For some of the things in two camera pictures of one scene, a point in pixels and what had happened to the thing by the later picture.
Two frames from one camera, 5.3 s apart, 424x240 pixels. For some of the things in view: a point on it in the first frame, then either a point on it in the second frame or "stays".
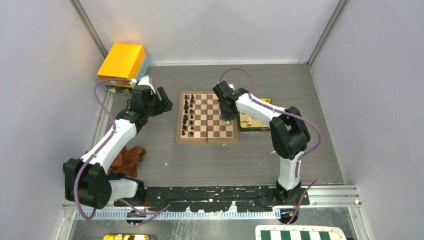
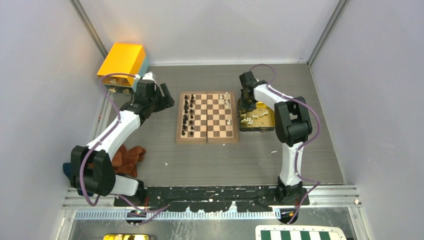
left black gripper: (167, 104) stays
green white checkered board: (299, 232) stays
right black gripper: (226, 117) -> (243, 107)
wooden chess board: (199, 120) stays
